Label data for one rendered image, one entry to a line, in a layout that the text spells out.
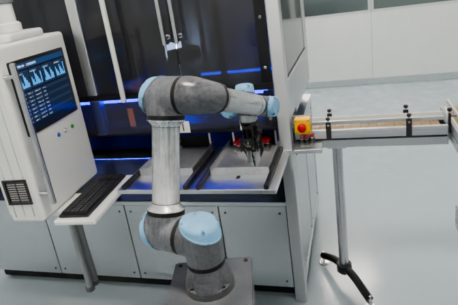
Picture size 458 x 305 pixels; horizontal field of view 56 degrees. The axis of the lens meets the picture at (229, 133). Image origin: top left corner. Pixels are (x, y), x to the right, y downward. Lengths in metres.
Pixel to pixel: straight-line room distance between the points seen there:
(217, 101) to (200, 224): 0.36
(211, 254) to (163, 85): 0.50
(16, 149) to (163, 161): 0.81
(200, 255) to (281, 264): 1.16
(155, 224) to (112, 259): 1.44
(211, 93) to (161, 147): 0.22
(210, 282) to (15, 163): 1.02
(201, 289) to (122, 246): 1.38
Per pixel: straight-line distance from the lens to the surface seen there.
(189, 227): 1.27
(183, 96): 1.23
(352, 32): 6.55
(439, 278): 2.73
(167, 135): 1.30
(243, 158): 2.03
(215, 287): 1.34
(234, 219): 2.30
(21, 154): 1.96
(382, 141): 2.15
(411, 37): 6.61
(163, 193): 1.33
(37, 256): 3.09
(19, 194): 2.05
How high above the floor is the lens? 1.65
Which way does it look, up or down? 19 degrees down
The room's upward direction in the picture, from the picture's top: 8 degrees counter-clockwise
